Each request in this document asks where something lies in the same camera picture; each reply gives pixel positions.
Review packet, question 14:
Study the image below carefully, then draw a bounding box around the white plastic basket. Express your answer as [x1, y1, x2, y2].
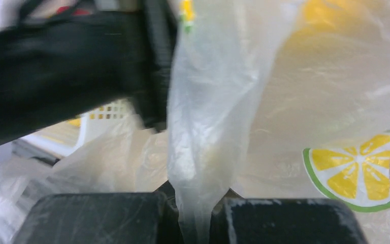
[21, 100, 132, 157]

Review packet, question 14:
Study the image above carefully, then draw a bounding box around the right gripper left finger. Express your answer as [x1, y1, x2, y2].
[13, 192, 181, 244]

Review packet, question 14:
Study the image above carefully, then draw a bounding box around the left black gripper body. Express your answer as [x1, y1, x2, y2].
[0, 1, 177, 145]

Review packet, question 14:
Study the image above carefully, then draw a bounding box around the clear printed plastic bag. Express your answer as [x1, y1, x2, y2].
[0, 1, 390, 243]

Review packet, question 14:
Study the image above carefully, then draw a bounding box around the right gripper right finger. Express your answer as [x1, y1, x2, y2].
[210, 198, 368, 244]

